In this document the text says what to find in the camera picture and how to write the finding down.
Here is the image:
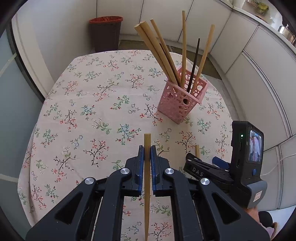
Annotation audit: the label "white kitchen cabinets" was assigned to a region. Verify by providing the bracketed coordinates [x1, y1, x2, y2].
[96, 1, 295, 209]

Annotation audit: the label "person's hand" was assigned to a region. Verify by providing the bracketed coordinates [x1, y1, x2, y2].
[243, 206, 278, 240]

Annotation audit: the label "pink perforated utensil basket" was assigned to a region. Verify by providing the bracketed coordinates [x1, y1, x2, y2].
[157, 77, 209, 124]

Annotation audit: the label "floral tablecloth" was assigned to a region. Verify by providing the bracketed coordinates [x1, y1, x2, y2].
[17, 49, 234, 241]

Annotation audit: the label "brown bin with orange rim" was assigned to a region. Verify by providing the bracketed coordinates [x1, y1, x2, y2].
[89, 16, 123, 52]

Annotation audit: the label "large steel pot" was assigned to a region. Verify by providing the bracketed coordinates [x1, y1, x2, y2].
[278, 25, 296, 46]

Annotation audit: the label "white cable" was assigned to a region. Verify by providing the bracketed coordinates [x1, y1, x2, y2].
[261, 152, 296, 176]

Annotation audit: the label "black camera with screen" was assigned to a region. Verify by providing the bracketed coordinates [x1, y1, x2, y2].
[230, 120, 264, 185]

